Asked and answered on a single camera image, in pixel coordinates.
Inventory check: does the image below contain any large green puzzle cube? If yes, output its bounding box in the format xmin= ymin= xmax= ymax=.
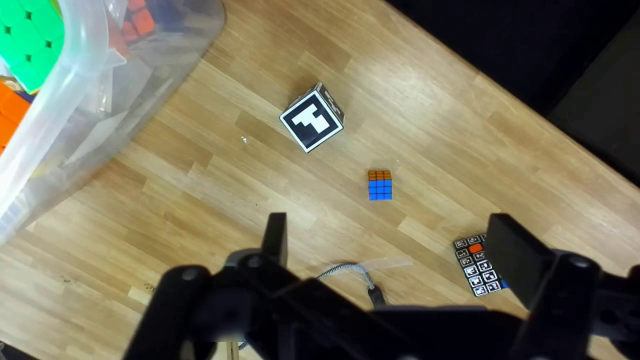
xmin=0 ymin=0 xmax=66 ymax=95

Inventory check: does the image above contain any clear plastic storage box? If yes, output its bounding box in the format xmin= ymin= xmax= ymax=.
xmin=0 ymin=0 xmax=227 ymax=246

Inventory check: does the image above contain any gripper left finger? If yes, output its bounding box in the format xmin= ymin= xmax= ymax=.
xmin=123 ymin=212 xmax=381 ymax=360

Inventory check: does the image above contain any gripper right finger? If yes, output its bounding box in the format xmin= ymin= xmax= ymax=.
xmin=486 ymin=213 xmax=640 ymax=360

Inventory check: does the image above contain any puzzle cube with marker stickers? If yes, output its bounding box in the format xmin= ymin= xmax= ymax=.
xmin=453 ymin=234 xmax=510 ymax=298

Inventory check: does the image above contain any black and white marker cube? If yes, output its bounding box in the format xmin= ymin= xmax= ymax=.
xmin=279 ymin=82 xmax=346 ymax=154

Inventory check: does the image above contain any braided grey cable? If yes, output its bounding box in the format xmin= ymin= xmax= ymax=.
xmin=317 ymin=262 xmax=387 ymax=309

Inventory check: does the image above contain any heap of puzzle cubes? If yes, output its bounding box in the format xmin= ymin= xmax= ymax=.
xmin=102 ymin=0 xmax=201 ymax=56

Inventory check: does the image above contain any small orange and blue puzzle cube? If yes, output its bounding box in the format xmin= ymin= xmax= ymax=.
xmin=368 ymin=170 xmax=393 ymax=201

